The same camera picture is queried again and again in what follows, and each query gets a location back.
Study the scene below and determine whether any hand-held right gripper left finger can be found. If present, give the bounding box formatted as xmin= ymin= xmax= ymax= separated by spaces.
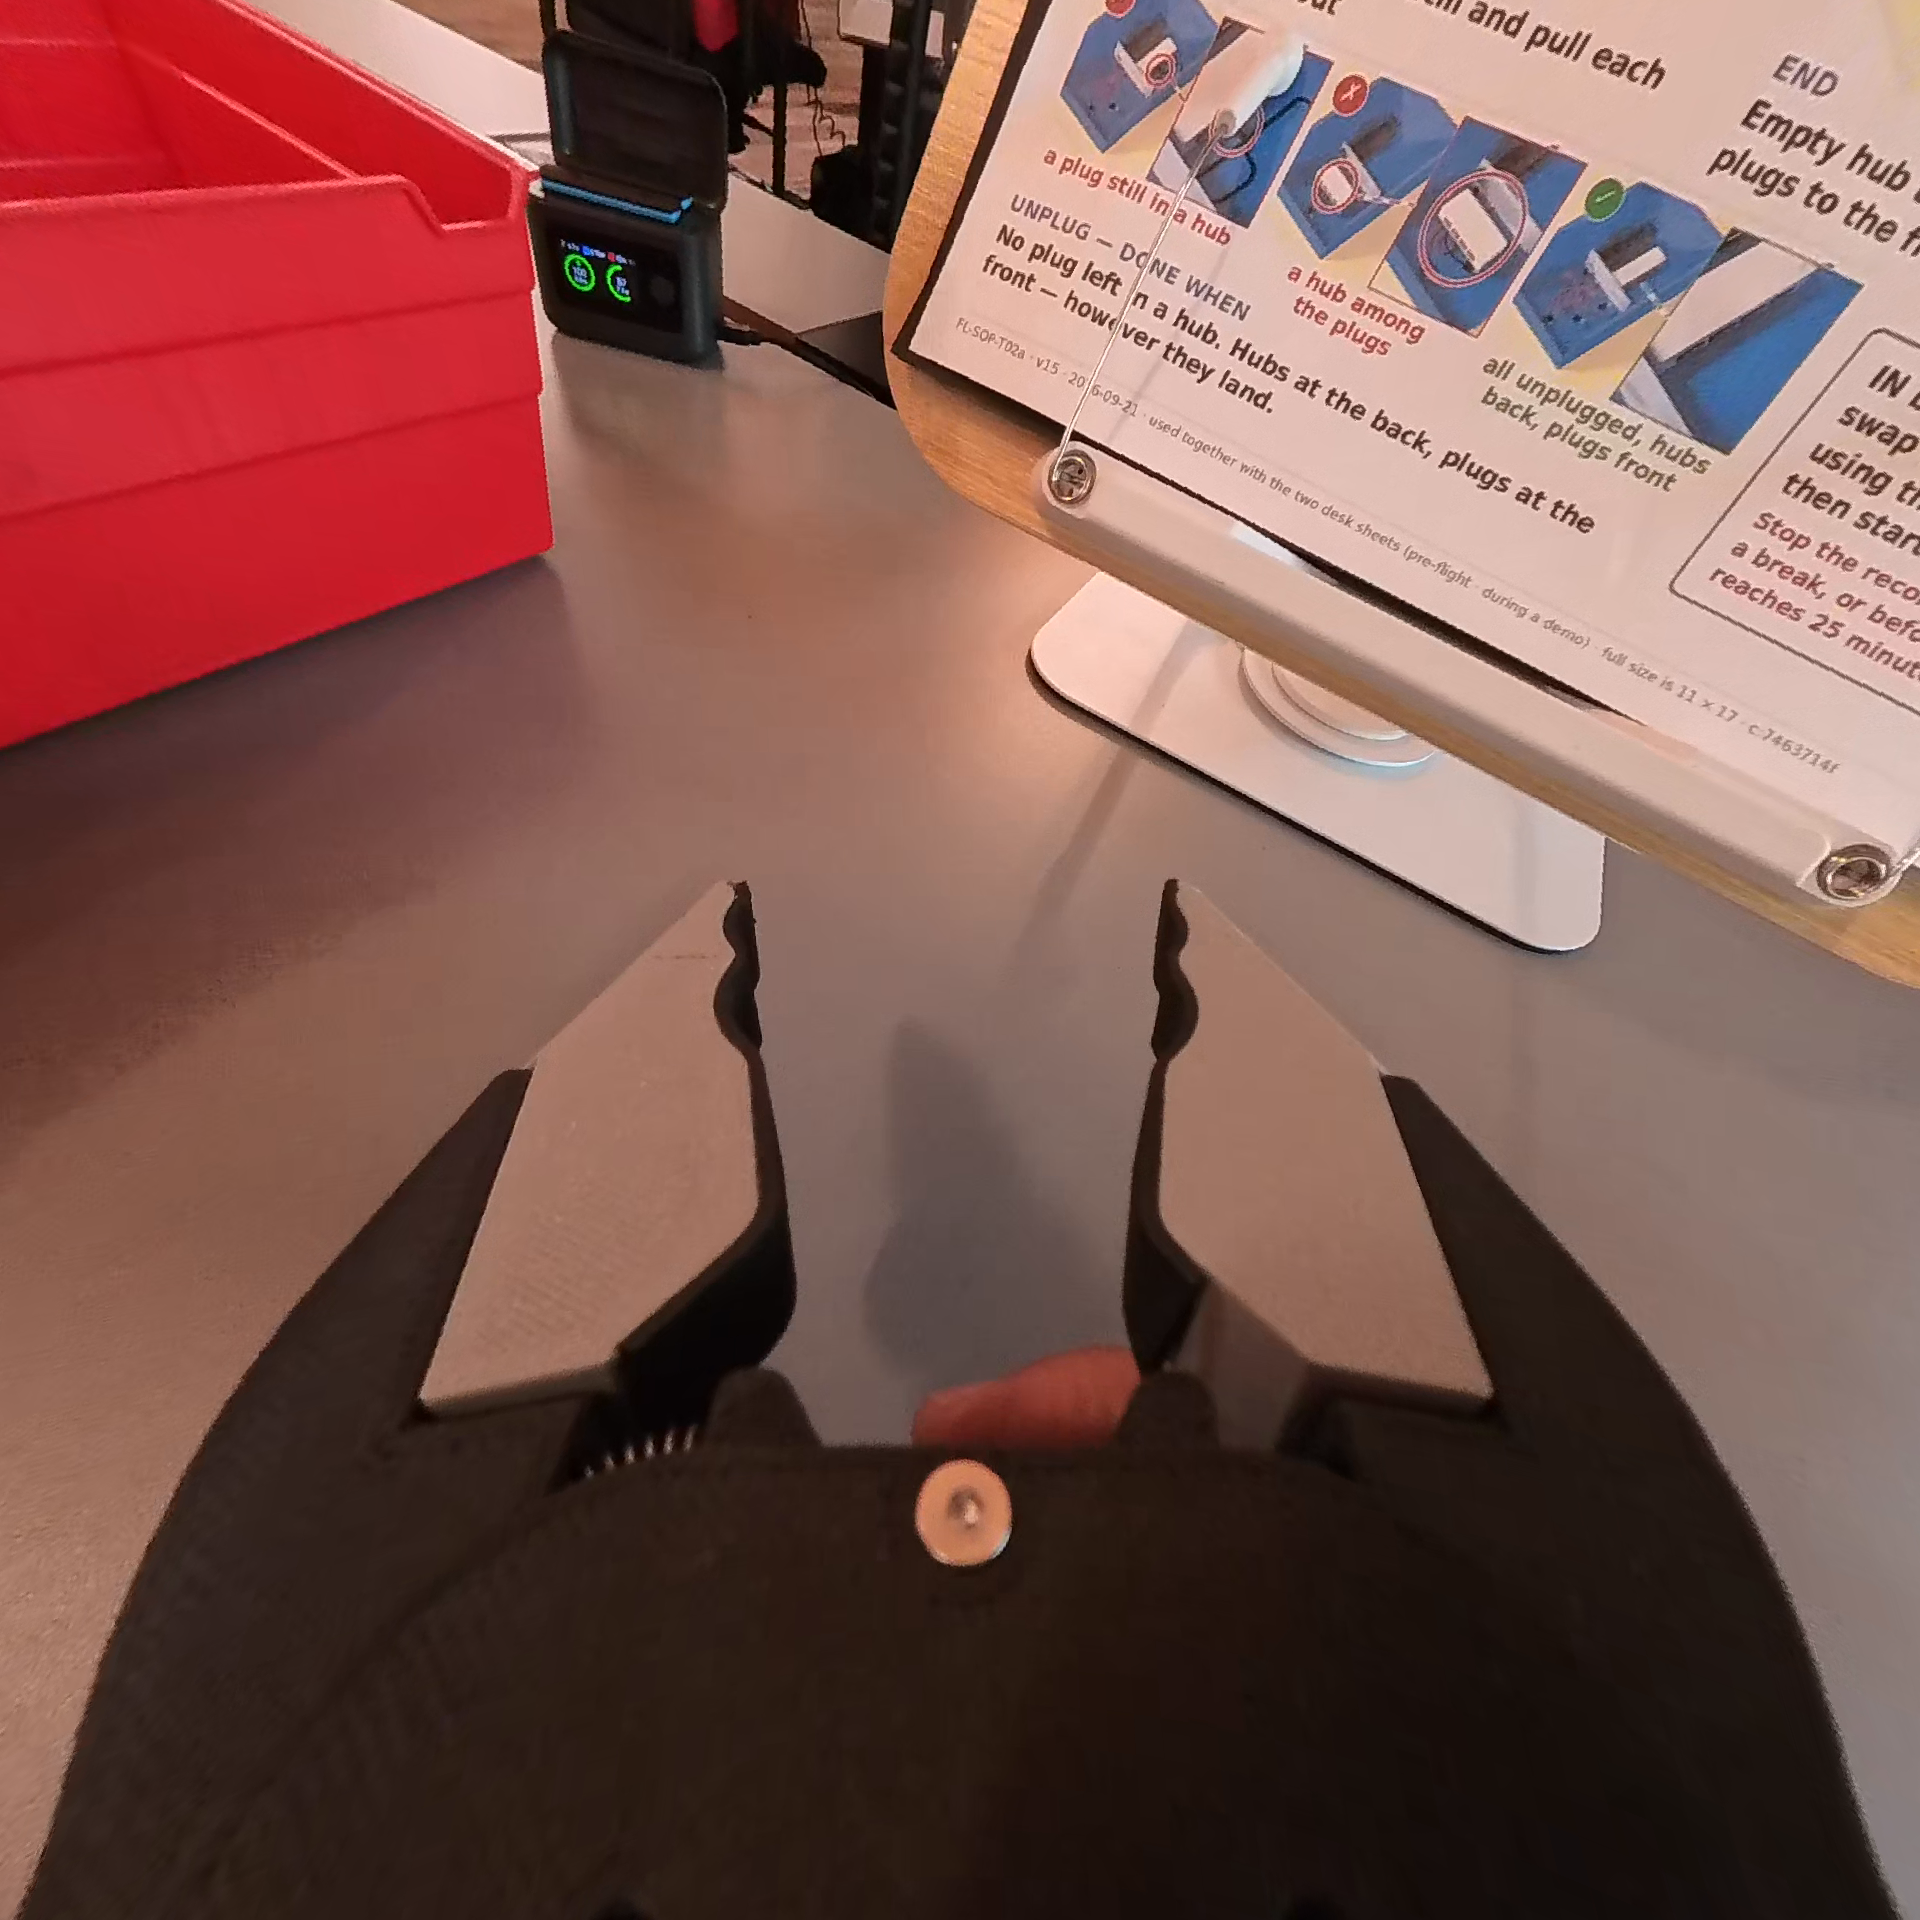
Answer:
xmin=417 ymin=881 xmax=798 ymax=1419

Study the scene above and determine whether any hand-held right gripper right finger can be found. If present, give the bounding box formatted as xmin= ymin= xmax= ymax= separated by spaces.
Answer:
xmin=1122 ymin=881 xmax=1498 ymax=1450

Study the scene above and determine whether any person's right hand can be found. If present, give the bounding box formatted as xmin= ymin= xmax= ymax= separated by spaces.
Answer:
xmin=915 ymin=1346 xmax=1137 ymax=1452

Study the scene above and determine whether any white stand base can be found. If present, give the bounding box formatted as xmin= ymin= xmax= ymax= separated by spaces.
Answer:
xmin=1031 ymin=570 xmax=1607 ymax=954

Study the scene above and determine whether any white board ledge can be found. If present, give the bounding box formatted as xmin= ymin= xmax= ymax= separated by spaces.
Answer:
xmin=1043 ymin=448 xmax=1920 ymax=909

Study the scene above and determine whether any red plastic bin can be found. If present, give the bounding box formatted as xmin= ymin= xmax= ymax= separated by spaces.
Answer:
xmin=0 ymin=0 xmax=558 ymax=753

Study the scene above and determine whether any instruction sheet on wooden stand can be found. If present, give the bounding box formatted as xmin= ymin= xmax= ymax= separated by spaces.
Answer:
xmin=883 ymin=0 xmax=1920 ymax=992

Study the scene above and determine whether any printed instruction sheet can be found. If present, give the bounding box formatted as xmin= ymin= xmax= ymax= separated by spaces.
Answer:
xmin=895 ymin=0 xmax=1920 ymax=781

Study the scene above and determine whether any black charging case with display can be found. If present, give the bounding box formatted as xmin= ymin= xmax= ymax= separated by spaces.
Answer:
xmin=525 ymin=32 xmax=732 ymax=362

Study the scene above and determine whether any black charger cable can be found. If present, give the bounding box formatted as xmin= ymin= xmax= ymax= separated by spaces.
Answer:
xmin=718 ymin=300 xmax=842 ymax=378

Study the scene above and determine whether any wire page holder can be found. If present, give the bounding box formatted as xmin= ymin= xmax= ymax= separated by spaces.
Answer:
xmin=1050 ymin=36 xmax=1309 ymax=506

